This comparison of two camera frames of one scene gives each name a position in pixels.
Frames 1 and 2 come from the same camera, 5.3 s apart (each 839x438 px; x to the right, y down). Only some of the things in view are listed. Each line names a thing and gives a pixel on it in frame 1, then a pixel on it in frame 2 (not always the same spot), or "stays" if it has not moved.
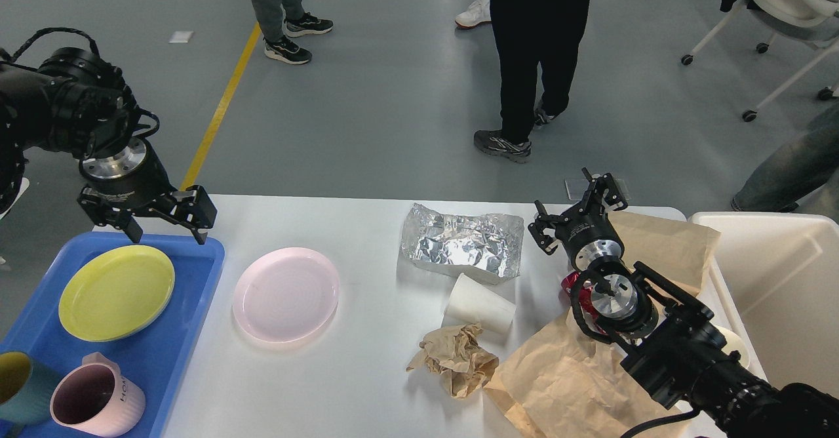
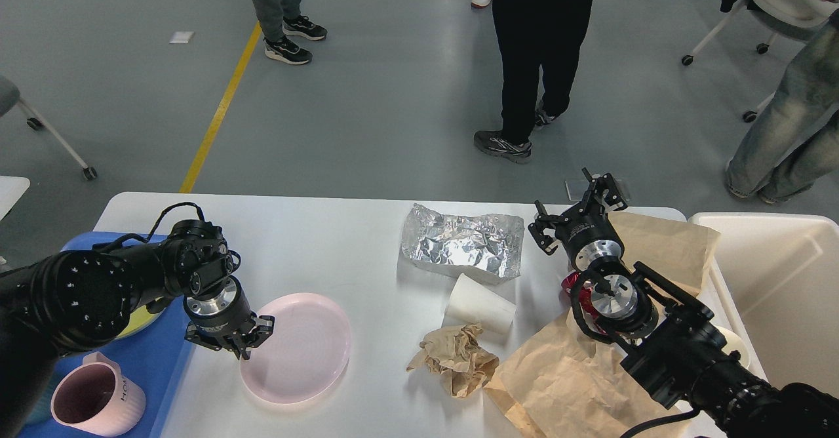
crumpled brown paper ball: [457, 352] stays
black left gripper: [137, 177] -> [223, 314]
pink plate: [286, 296] -> [307, 353]
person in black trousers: [540, 16] stays
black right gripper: [587, 237] stays
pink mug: [96, 398] stays
